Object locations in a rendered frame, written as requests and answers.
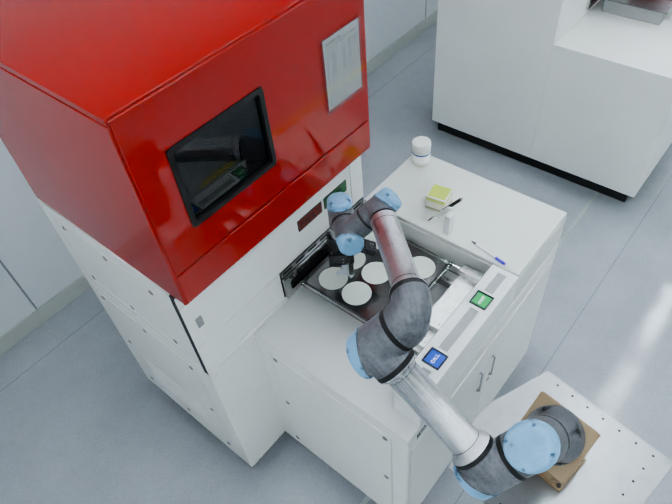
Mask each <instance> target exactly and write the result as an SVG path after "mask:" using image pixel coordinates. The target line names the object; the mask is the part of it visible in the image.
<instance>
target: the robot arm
mask: <svg viewBox="0 0 672 504"><path fill-rule="evenodd" d="M401 205H402V203H401V200H400V198H399V197H398V196H397V194H396V193H395V192H394V191H393V190H391V189H390V188H388V187H384V188H382V189H381V190H380V191H378V192H377V193H376V194H374V195H373V196H372V197H371V198H370V199H369V200H368V201H367V202H365V203H364V204H363V205H362V206H361V207H360V208H359V209H357V210H356V211H355V212H353V208H352V206H353V203H352V200H351V197H350V195H348V194H347V193H345V192H336V193H333V194H331V195H330V196H329V197H328V198H327V207H326V208H327V211H328V219H329V227H330V232H326V235H327V244H328V258H329V265H330V267H341V268H342V269H340V270H338V271H337V272H336V274H337V275H344V276H349V277H350V278H352V277H353V276H354V255H356V254H358V253H364V254H367V255H370V256H374V255H375V253H376V252H377V246H378V249H379V252H380V255H381V258H382V261H383V264H384V267H385V270H386V273H387V276H388V280H389V283H390V286H391V288H390V290H389V296H390V299H391V301H390V303H389V305H388V306H387V307H386V308H384V309H383V310H382V311H380V312H379V313H378V314H376V315H375V316H374V317H372V318H371V319H370V320H368V321H367V322H366V323H364V324H363V325H362V326H359V327H358V328H357V329H356V330H355V331H354V332H353V333H352V334H351V335H350V336H349V337H348V338H347V341H346V352H347V357H348V359H349V362H350V364H351V366H352V367H353V369H354V370H355V372H356V373H357V374H358V375H359V376H361V377H362V378H364V379H372V378H373V377H374V378H375V379H376V380H377V381H378V382H379V383H380V384H387V385H390V386H391V387H392V388H393V389H394V390H395V391H396V393H397V394H398V395H399V396H400V397H401V398H402V399H403V400H404V401H405V402H406V403H407V405H408V406H409V407H410V408H411V409H412V410H413V411H414V412H415V413H416V414H417V415H418V417H419V418H420V419H421V420H422V421H423V422H424V423H425V424H426V425H427V426H428V428H429V429H430V430H431V431H432V432H433V433H434V434H435V435H436V436H437V437H438V438H439V440H440V441H441V442H442V443H443V444H444V445H445V446H446V447H447V448H448V449H449V450H450V452H451V453H452V462H453V471H454V475H455V477H456V479H458V480H459V484H460V486H461V487H462V488H463V489H464V490H465V491H466V492H467V493H468V494H469V495H470V496H472V497H474V498H476V499H478V500H487V499H489V498H491V497H496V496H498V495H500V494H501V493H502V492H504V491H506V490H507V489H509V488H511V487H513V486H515V485H517V484H519V483H521V482H523V481H525V480H526V479H528V478H530V477H532V476H534V475H536V474H539V473H542V472H545V471H547V470H548V469H550V468H551V467H552V466H562V465H566V464H569V463H571V462H573V461H574V460H575V459H577V458H578V457H579V456H580V454H581V453H582V451H583V449H584V446H585V431H584V428H583V426H582V424H581V422H580V420H579V419H578V418H577V416H576V415H575V414H574V413H573V412H571V411H570V410H568V409H567V408H565V407H562V406H559V405H544V406H541V407H539V408H536V409H535V410H533V411H532V412H531V413H530V414H529V416H528V417H527V419H526V420H522V421H519V422H517V423H516V424H514V425H513V426H512V427H511V428H510V429H508V430H507V431H505V432H503V433H502V434H500V435H498V436H497V437H495V438H493V437H492V436H491V435H490V434H489V433H488V432H487V431H486V430H477V429H476V428H475V426H474V425H473V424H472V423H471V422H470V421H469V420H468V419H467V418H466V417H465V415H464V414H463V413H462V412H461V411H460V410H459V409H458V408H457V407H456V406H455V404H454V403H453V402H452V401H451V400H450V399H449V398H448V397H447V396H446V394H445V393H444V392H443V391H442V390H441V389H440V388H439V387H438V386H437V385H436V383H435V382H434V381H433V380H432V379H431V378H430V377H429V376H428V375H427V374H426V372H425V371H424V370H423V369H422V368H421V367H420V366H419V365H418V364H417V363H416V361H415V351H414V350H413V348H414V347H416V346H417V345H419V344H420V343H421V341H422V340H423V339H424V337H425V336H426V334H427V332H428V329H429V326H430V322H431V315H432V301H431V294H430V291H429V288H428V285H427V283H426V281H425V280H424V279H423V278H420V276H419V273H418V271H417V268H416V266H415V263H414V260H413V258H412V255H411V252H410V250H409V247H408V244H407V242H406V239H405V236H404V234H403V231H402V229H401V226H400V223H399V221H398V218H397V215H396V213H395V212H396V211H398V209H399V208H400V207H401ZM372 231H373V233H374V236H375V239H376V242H377V246H376V242H374V241H371V240H368V239H365V237H366V236H367V235H369V234H370V233H371V232H372Z"/></svg>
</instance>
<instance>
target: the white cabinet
mask: <svg viewBox="0 0 672 504"><path fill-rule="evenodd" d="M558 244H559V242H558V243H557V245H556V246H555V247H554V249H553V250H552V251H551V253H550V254H549V255H548V257H547V258H546V259H545V261H544V262H543V263H542V265H541V266H540V267H539V269H538V270H537V271H536V273H535V274H534V275H533V277H532V278H531V279H530V281H529V282H528V283H527V285H526V286H525V287H524V288H523V290H522V291H521V292H520V294H519V295H518V296H517V298H516V299H515V300H514V302H513V304H512V306H511V307H510V308H509V310H508V311H507V312H506V314H505V315H504V316H503V318H502V319H501V320H500V322H499V323H498V324H497V326H496V327H495V328H494V330H493V331H492V332H491V334H490V335H489V336H488V338H487V339H486V340H485V342H484V343H483V344H482V346H481V347H480V348H479V350H478V351H477V352H476V354H475V355H474V356H473V358H472V359H471V360H470V362H469V363H468V364H467V366H466V367H465V368H464V369H463V371H462V372H461V373H460V375H459V376H458V377H457V379H456V380H455V381H454V383H453V384H452V385H451V387H450V388H449V389H448V391H447V392H446V393H445V394H446V396H447V397H448V398H449V399H450V400H451V401H452V402H453V403H454V404H455V406H456V407H457V408H458V409H459V410H460V411H461V412H462V413H463V414H464V415H465V417H466V418H467V419H468V420H469V421H470V422H471V423H472V424H473V422H474V420H475V419H476V417H477V416H478V415H479V414H480V413H481V412H482V411H483V410H484V409H485V408H486V407H487V406H488V405H489V404H490V403H491V402H492V401H493V399H494V398H495V396H496V395H497V394H498V392H499V391H500V389H501V388H502V386H503V385H504V383H505V382H506V381H507V379H508V378H509V376H510V375H511V373H512V372H513V370H514V369H515V368H516V366H517V365H518V363H519V362H520V360H521V359H522V358H523V356H524V355H525V353H526V352H527V349H528V345H529V342H530V339H531V335H532V332H533V328H534V325H535V322H536V318H537V315H538V312H539V308H540V305H541V301H542V298H543V295H544V291H545V288H546V285H547V281H548V278H549V274H550V271H551V268H552V264H553V261H554V258H555V254H556V251H557V248H558ZM255 337H256V340H257V343H258V346H259V349H260V352H261V356H262V359H263V362H264V365H265V368H266V371H267V374H268V377H269V381H270V384H271V387H272V390H273V393H274V396H275V399H276V402H277V406H278V409H279V412H280V415H281V418H282V421H283V424H284V427H285V431H286V432H287V433H289V434H290V435H291V436H292V437H294V438H295V439H296V440H297V441H299V442H300V443H301V444H303V445H304V446H305V447H306V448H308V449H309V450H310V451H311V452H313V453H314V454H315V455H317V456H318V457H319V458H320V459H322V460H323V461H324V462H325V463H327V464H328V465H329V466H331V467H332V468H333V469H334V470H336V471H337V472H338V473H339V474H341V475H342V476H343V477H345V478H346V479H347V480H348V481H350V482H351V483H352V484H353V485H355V486H356V487H357V488H359V489H360V490H361V491H362V492H364V493H365V494H366V495H367V496H369V497H370V498H371V499H373V500H374V501H375V502H376V503H378V504H421V503H422V502H423V500H424V499H425V497H426V496H427V494H428V493H429V491H430V490H431V489H432V487H433V486H434V484H435V483H436V481H437V480H438V479H439V477H440V476H441V474H442V473H443V471H444V470H445V468H446V467H447V466H448V464H449V463H450V461H451V460H452V453H451V452H450V450H449V449H448V448H447V447H446V446H445V445H444V444H443V443H442V442H441V441H440V440H439V438H438V437H437V436H436V435H435V434H434V433H433V432H432V431H431V430H430V429H429V428H428V426H427V425H426V424H425V423H423V424H422V425H421V427H420V428H419V429H418V431H417V432H416V433H415V435H414V436H413V437H412V439H411V440H410V441H409V443H407V442H406V441H404V440H403V439H402V438H400V437H399V436H397V435H396V434H394V433H393V432H392V431H390V430H389V429H387V428H386V427H384V426H383V425H382V424H380V423H379V422H377V421H376V420H375V419H373V418H372V417H370V416H369V415H367V414H366V413H365V412H363V411H362V410H360V409H359V408H358V407H356V406H355V405H353V404H352V403H350V402H349V401H348V400H346V399H345V398H343V397H342V396H341V395H339V394H338V393H336V392H335V391H333V390H332V389H331V388H329V387H328V386H326V385H325V384H323V383H322V382H321V381H319V380H318V379H316V378H315V377H314V376H312V375H311V374H309V373H308V372H306V371H305V370H304V369H302V368H301V367H299V366H298V365H297V364H295V363H294V362H292V361H291V360H289V359H288V358H287V357H285V356H284V355H282V354H281V353H279V352H278V351H277V350H275V349H274V348H272V347H271V346H270V345H268V344H267V343H265V342H264V341H262V340H261V339H260V338H258V337H257V336H255Z"/></svg>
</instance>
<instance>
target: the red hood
mask: <svg viewBox="0 0 672 504"><path fill-rule="evenodd" d="M0 138H1V140H2V142H3V143H4V145H5V146H6V148H7V150H8V151H9V153H10V154H11V156H12V158H13V159H14V161H15V163H16V164H17V166H18V167H19V169H20V171H21V172H22V174H23V176H24V177H25V179H26V180H27V182H28V184H29V185H30V187H31V189H32V190H33V192H34V193H35V195H36V197H37V198H39V199H40V200H41V201H43V202H44V203H45V204H47V205H48V206H50V207H51V208H52V209H54V210H55V211H56V212H58V213H59V214H61V215H62V216H63V217H65V218H66V219H67V220H69V221H70V222H72V223H73V224H74V225H76V226H77V227H78V228H80V229H81V230H83V231H84V232H85V233H87V234H88V235H89V236H91V237H92V238H94V239H95V240H96V241H98V242H99V243H100V244H102V245H103V246H105V247H106V248H107V249H109V250H110V251H111V252H113V253H114V254H116V255H117V256H118V257H120V258H121V259H122V260H124V261H125V262H127V263H128V264H129V265H131V266H132V267H133V268H135V269H136V270H138V271H139V272H140V273H142V274H143V275H144V276H146V277H147V278H149V279H150V280H151V281H153V282H154V283H155V284H157V285H158V286H160V287H161V288H162V289H164V290H165V291H166V292H168V293H169V294H170V295H172V296H173V297H175V298H176V299H177V300H179V301H180V302H181V303H183V304H184V305H188V304H189V303H190V302H191V301H192V300H193V299H195V298H196V297H197V296H198V295H199V294H200V293H202V292H203V291H204V290H205V289H206V288H207V287H208V286H210V285H211V284H212V283H213V282H214V281H215V280H217V279H218V278H219V277H220V276H221V275H222V274H224V273H225V272H226V271H227V270H228V269H229V268H230V267H232V266H233V265H234V264H235V263H236V262H237V261H239V260H240V259H241V258H242V257H243V256H244V255H246V254H247V253H248V252H249V251H250V250H251V249H252V248H254V247H255V246H256V245H257V244H258V243H259V242H261V241H262V240H263V239H264V238H265V237H266V236H268V235H269V234H270V233H271V232H272V231H273V230H274V229H276V228H277V227H278V226H279V225H280V224H281V223H283V222H284V221H285V220H286V219H287V218H288V217H290V216H291V215H292V214H293V213H294V212H295V211H296V210H298V209H299V208H300V207H301V206H302V205H303V204H305V203H306V202H307V201H308V200H309V199H310V198H312V197H313V196H314V195H315V194H316V193H317V192H319V191H320V190H321V189H322V188H323V187H324V186H325V185H327V184H328V183H329V182H330V181H331V180H332V179H334V178H335V177H336V176H337V175H338V174H339V173H341V172H342V171H343V170H344V169H345V168H346V167H347V166H349V165H350V164H351V163H352V162H353V161H354V160H356V159H357V158H358V157H359V156H360V155H361V154H363V153H364V152H365V151H366V150H367V149H368V148H369V147H370V128H369V106H368V84H367V61H366V39H365V17H364V0H0Z"/></svg>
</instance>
